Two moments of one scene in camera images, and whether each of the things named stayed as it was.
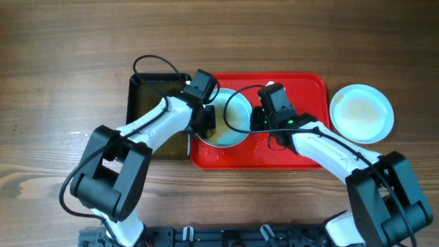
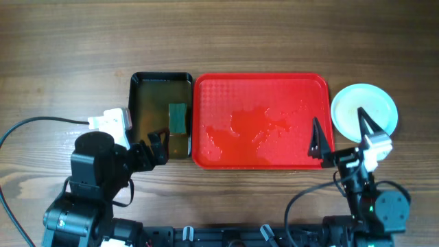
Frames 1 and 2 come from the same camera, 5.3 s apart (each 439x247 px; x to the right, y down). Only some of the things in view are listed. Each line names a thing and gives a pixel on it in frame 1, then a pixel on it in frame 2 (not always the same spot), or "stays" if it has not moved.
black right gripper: x=255 y=124 -> x=318 y=146
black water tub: x=145 y=92 stays
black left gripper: x=208 y=123 -> x=148 y=158
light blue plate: x=361 y=114 stays
